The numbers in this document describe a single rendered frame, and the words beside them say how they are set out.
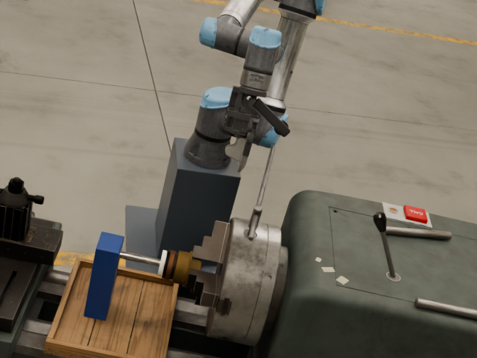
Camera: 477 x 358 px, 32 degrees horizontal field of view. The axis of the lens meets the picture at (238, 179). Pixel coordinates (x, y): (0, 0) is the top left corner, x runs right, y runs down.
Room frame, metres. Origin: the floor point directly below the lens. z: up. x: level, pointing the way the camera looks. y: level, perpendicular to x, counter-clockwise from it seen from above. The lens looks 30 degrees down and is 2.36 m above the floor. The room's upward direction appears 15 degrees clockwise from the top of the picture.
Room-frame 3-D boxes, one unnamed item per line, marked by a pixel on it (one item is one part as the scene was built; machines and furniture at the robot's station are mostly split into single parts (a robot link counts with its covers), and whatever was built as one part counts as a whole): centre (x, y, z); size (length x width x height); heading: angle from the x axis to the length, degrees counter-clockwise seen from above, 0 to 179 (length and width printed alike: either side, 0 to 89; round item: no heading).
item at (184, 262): (1.72, 0.08, 1.08); 0.09 x 0.09 x 0.09; 5
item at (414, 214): (2.00, -0.50, 1.26); 0.06 x 0.06 x 0.02; 5
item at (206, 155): (2.29, 0.11, 1.15); 0.15 x 0.15 x 0.10
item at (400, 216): (2.00, -0.47, 1.23); 0.13 x 0.08 x 0.06; 95
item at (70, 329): (1.71, 0.22, 0.89); 0.36 x 0.30 x 0.04; 5
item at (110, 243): (1.71, 0.27, 1.00); 0.08 x 0.06 x 0.23; 5
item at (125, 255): (1.71, 0.19, 1.08); 0.13 x 0.07 x 0.07; 95
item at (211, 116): (2.29, 0.11, 1.27); 0.13 x 0.12 x 0.14; 83
